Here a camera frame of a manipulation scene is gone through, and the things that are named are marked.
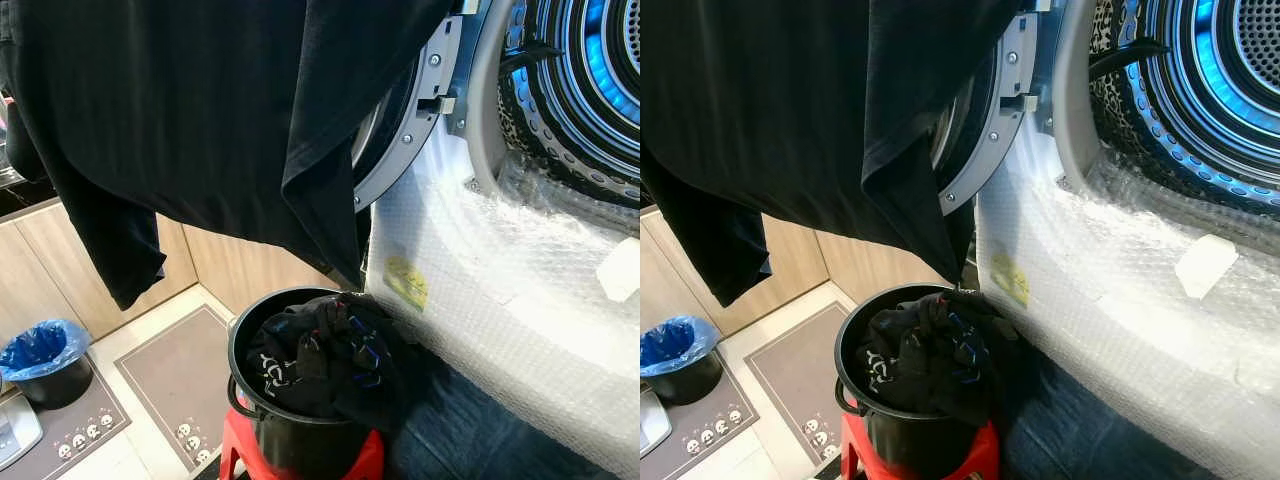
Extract black drum paddle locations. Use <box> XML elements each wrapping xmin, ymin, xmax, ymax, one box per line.
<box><xmin>1088</xmin><ymin>37</ymin><xmax>1170</xmax><ymax>82</ymax></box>
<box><xmin>499</xmin><ymin>42</ymin><xmax>566</xmax><ymax>78</ymax></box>

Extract blue bin bag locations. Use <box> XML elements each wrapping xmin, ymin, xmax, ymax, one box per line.
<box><xmin>640</xmin><ymin>315</ymin><xmax>720</xmax><ymax>380</ymax></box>
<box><xmin>0</xmin><ymin>318</ymin><xmax>92</xmax><ymax>383</ymax></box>

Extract steel washer drum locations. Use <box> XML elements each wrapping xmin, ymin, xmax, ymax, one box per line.
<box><xmin>1089</xmin><ymin>0</ymin><xmax>1280</xmax><ymax>217</ymax></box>
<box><xmin>497</xmin><ymin>0</ymin><xmax>641</xmax><ymax>207</ymax></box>

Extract yellow sticker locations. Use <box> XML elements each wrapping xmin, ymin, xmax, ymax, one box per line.
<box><xmin>384</xmin><ymin>254</ymin><xmax>432</xmax><ymax>312</ymax></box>
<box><xmin>989</xmin><ymin>249</ymin><xmax>1032</xmax><ymax>307</ymax></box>

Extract black plastic bucket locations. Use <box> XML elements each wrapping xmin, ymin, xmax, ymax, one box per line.
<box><xmin>226</xmin><ymin>286</ymin><xmax>387</xmax><ymax>480</ymax></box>
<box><xmin>834</xmin><ymin>282</ymin><xmax>1002</xmax><ymax>480</ymax></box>

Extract white paper label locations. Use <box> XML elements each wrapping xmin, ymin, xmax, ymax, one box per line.
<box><xmin>1174</xmin><ymin>234</ymin><xmax>1242</xmax><ymax>300</ymax></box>
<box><xmin>594</xmin><ymin>236</ymin><xmax>641</xmax><ymax>302</ymax></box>

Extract black clothes with blue trim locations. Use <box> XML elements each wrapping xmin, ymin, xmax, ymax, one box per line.
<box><xmin>854</xmin><ymin>289</ymin><xmax>1022</xmax><ymax>428</ymax></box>
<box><xmin>244</xmin><ymin>292</ymin><xmax>412</xmax><ymax>432</ymax></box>

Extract leopard print cloth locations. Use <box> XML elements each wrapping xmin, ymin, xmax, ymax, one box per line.
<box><xmin>1089</xmin><ymin>0</ymin><xmax>1153</xmax><ymax>163</ymax></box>
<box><xmin>498</xmin><ymin>88</ymin><xmax>563</xmax><ymax>178</ymax></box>

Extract light wooden cabinet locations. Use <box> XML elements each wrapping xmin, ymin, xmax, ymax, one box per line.
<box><xmin>0</xmin><ymin>198</ymin><xmax>337</xmax><ymax>342</ymax></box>
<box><xmin>640</xmin><ymin>206</ymin><xmax>947</xmax><ymax>337</ymax></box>

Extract grey washer door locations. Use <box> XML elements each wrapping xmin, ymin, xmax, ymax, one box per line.
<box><xmin>934</xmin><ymin>11</ymin><xmax>1042</xmax><ymax>217</ymax></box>
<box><xmin>351</xmin><ymin>14</ymin><xmax>467</xmax><ymax>214</ymax></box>

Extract small black waste bin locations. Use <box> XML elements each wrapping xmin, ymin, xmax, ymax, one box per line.
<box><xmin>645</xmin><ymin>350</ymin><xmax>724</xmax><ymax>407</ymax></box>
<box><xmin>10</xmin><ymin>352</ymin><xmax>96</xmax><ymax>412</ymax></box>

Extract bubble-wrapped white washing machine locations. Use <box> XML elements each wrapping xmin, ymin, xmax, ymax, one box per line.
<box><xmin>974</xmin><ymin>0</ymin><xmax>1280</xmax><ymax>480</ymax></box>
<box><xmin>364</xmin><ymin>0</ymin><xmax>641</xmax><ymax>480</ymax></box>

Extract white bathroom scale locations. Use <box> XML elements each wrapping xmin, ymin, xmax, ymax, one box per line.
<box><xmin>640</xmin><ymin>387</ymin><xmax>674</xmax><ymax>457</ymax></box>
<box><xmin>0</xmin><ymin>391</ymin><xmax>44</xmax><ymax>470</ymax></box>

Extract red plastic stool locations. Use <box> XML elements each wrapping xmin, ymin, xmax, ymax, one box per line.
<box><xmin>840</xmin><ymin>411</ymin><xmax>1002</xmax><ymax>480</ymax></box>
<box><xmin>218</xmin><ymin>407</ymin><xmax>387</xmax><ymax>480</ymax></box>

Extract grey floor mat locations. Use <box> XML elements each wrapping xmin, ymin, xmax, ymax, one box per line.
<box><xmin>640</xmin><ymin>376</ymin><xmax>760</xmax><ymax>480</ymax></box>
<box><xmin>744</xmin><ymin>301</ymin><xmax>852</xmax><ymax>464</ymax></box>
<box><xmin>0</xmin><ymin>352</ymin><xmax>132</xmax><ymax>480</ymax></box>
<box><xmin>113</xmin><ymin>304</ymin><xmax>237</xmax><ymax>474</ymax></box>

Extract dark blue jeans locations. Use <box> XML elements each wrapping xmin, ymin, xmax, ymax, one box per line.
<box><xmin>998</xmin><ymin>338</ymin><xmax>1217</xmax><ymax>480</ymax></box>
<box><xmin>384</xmin><ymin>338</ymin><xmax>603</xmax><ymax>480</ymax></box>

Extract black garment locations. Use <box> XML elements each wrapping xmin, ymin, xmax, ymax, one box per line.
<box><xmin>0</xmin><ymin>0</ymin><xmax>457</xmax><ymax>311</ymax></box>
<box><xmin>640</xmin><ymin>0</ymin><xmax>1023</xmax><ymax>309</ymax></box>

